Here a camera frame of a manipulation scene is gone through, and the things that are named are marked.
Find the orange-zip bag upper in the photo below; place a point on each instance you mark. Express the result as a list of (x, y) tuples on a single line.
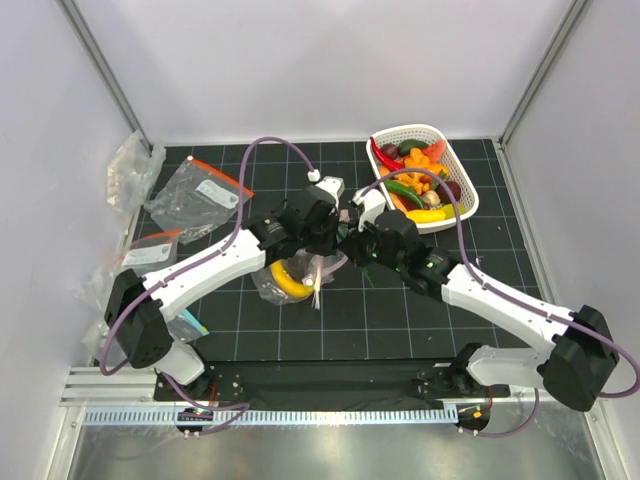
[(196, 200)]

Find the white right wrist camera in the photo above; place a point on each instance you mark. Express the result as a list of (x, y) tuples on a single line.
[(369, 204)]

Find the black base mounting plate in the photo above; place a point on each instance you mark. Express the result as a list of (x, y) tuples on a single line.
[(337, 385)]

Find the green toy scallion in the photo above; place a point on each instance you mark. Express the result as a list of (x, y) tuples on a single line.
[(321, 270)]

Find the crumpled clear bag at wall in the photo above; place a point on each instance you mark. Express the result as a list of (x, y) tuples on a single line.
[(132, 173)]

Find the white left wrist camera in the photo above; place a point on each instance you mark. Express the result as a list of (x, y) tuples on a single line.
[(334, 186)]

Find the orange-zip bag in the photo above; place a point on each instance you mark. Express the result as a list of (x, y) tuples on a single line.
[(149, 253), (196, 200)]

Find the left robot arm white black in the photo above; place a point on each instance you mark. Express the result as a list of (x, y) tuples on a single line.
[(140, 307)]

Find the perforated aluminium rail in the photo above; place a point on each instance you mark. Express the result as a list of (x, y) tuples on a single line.
[(181, 416)]

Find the blue-zip clear bag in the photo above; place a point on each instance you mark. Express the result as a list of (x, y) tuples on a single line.
[(186, 328)]

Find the clear pink-dotted zip bag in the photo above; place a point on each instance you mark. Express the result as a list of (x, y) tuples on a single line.
[(297, 267)]

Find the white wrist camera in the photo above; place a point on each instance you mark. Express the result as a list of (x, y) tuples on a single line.
[(369, 204), (334, 186)]

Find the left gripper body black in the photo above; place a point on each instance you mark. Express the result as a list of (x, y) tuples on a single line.
[(322, 240)]

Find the dark red toy plum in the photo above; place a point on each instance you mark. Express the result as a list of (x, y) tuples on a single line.
[(455, 190)]

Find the orange-zip bag lower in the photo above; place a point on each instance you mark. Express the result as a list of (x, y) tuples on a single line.
[(149, 253)]

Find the red toy chili pepper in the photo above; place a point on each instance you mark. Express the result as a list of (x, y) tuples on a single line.
[(387, 155)]

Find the yellow toy banana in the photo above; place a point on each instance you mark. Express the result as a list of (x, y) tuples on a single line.
[(287, 284)]

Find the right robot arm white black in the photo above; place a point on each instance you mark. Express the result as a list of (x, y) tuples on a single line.
[(569, 354)]

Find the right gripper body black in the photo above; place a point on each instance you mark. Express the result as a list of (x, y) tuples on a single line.
[(366, 249)]

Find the orange toy bell pepper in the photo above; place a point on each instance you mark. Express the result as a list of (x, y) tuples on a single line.
[(427, 158)]

